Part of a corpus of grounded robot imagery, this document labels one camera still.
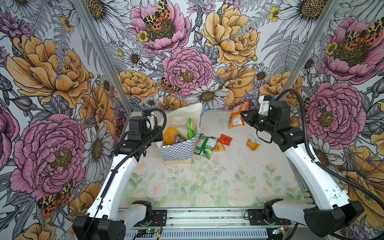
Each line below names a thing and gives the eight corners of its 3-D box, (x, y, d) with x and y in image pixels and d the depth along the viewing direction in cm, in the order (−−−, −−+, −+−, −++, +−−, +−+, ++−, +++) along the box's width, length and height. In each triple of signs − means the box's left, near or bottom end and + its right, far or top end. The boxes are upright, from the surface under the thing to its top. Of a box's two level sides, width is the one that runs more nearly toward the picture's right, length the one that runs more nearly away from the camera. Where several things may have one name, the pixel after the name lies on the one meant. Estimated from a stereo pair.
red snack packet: (218, 141, 105) (218, 139, 103) (220, 136, 108) (221, 133, 106) (229, 146, 102) (230, 143, 100) (232, 140, 106) (232, 137, 103)
